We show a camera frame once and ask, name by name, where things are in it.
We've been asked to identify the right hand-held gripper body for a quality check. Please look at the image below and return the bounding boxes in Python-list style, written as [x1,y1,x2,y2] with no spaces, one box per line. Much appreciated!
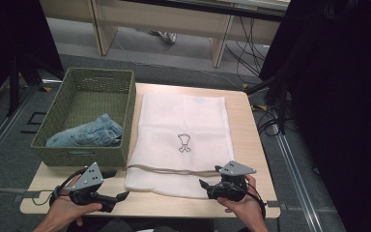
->
[207,159,258,203]

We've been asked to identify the person's left hand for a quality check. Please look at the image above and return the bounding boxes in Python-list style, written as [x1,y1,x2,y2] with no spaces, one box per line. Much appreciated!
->
[42,175,103,228]

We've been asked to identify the person's dark clothing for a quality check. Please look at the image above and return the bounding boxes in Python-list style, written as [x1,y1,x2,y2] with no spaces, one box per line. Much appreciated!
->
[66,217,214,232]

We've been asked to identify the white mesh laundry bag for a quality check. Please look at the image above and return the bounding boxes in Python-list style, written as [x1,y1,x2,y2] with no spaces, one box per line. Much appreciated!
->
[124,91,236,200]

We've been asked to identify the black metal stand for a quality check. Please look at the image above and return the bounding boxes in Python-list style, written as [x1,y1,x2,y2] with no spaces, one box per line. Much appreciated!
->
[243,72,289,135]
[6,52,66,118]

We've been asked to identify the person's right hand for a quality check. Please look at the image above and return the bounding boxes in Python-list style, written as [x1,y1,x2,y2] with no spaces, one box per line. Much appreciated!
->
[216,174,268,227]

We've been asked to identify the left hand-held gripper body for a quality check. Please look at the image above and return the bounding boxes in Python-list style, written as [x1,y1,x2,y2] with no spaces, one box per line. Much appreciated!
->
[69,161,116,214]

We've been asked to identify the green woven basket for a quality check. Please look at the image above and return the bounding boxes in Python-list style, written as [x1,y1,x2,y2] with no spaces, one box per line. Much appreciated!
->
[30,67,137,168]

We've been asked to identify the grey table clamp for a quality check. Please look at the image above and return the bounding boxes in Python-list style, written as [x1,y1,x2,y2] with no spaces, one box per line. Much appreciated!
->
[12,189,43,204]
[266,200,287,212]

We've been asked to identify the thin grey floor cable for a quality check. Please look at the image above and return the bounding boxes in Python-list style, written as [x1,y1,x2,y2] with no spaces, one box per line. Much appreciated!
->
[110,30,243,91]

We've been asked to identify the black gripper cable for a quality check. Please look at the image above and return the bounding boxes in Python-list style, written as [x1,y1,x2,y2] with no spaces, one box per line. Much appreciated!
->
[48,166,90,208]
[244,188,268,220]

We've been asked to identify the blue denim jeans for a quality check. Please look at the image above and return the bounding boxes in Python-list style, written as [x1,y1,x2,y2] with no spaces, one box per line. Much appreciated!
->
[44,112,124,149]

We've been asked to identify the thick grey cable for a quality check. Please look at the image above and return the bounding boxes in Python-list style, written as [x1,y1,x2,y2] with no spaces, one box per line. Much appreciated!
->
[0,183,27,195]

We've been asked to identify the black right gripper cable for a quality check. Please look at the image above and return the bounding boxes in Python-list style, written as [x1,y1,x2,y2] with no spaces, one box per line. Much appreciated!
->
[244,188,268,220]

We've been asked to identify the dark curtain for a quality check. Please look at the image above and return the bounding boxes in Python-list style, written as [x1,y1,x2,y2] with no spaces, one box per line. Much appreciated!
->
[0,0,66,114]
[258,0,371,232]

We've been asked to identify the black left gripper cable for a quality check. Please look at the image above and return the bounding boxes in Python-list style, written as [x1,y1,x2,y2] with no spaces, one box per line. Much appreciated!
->
[48,166,90,208]

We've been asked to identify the light wooden bench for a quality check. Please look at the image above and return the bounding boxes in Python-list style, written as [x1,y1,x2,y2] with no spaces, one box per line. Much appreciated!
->
[39,0,292,69]

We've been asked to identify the bundle of black floor cables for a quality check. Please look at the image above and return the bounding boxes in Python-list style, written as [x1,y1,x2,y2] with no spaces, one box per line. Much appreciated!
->
[224,14,291,136]

